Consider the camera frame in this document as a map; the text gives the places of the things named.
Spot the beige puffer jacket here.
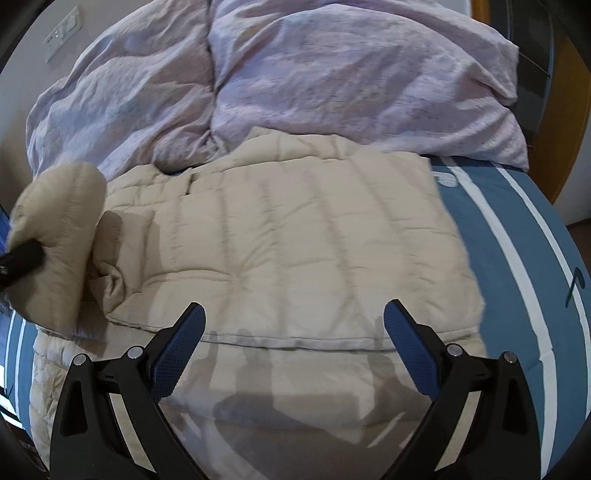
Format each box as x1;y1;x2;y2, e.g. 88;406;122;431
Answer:
8;129;485;479

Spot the blue white striped bedsheet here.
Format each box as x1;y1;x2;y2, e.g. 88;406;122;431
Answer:
0;154;591;478

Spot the lavender duvet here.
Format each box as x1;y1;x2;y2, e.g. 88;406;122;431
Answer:
26;1;528;179

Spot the wooden headboard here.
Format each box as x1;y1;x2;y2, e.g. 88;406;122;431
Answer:
468;1;590;203

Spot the white wall socket panel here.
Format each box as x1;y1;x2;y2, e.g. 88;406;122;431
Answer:
42;5;83;62

